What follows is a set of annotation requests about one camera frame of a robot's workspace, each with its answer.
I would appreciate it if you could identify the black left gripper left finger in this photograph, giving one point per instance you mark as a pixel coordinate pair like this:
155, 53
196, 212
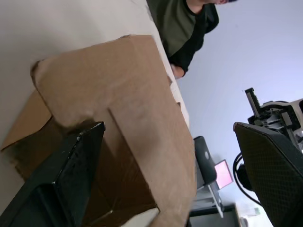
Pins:
59, 179

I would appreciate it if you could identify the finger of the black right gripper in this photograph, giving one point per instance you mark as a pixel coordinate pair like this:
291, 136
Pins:
252, 101

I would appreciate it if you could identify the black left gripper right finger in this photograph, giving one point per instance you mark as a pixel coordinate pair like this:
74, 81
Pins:
274, 170

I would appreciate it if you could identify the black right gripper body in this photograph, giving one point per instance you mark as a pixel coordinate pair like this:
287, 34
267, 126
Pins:
270, 119

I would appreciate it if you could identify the small brown cardboard box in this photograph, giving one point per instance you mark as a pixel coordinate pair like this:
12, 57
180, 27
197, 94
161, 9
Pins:
111, 89

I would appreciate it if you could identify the person's bare hand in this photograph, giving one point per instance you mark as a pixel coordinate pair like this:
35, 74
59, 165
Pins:
178, 71

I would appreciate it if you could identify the pink lit monitor screen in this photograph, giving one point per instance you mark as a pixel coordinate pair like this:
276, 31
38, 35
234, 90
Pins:
223, 174

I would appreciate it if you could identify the dark grey laptop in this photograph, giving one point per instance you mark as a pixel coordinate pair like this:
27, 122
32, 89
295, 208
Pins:
205, 158

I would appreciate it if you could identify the black desk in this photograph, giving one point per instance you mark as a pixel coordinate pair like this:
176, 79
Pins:
210, 216

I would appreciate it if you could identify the person in green shirt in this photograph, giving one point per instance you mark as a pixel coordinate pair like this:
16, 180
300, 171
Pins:
177, 26

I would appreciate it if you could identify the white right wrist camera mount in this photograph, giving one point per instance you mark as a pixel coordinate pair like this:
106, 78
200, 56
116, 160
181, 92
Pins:
296, 105

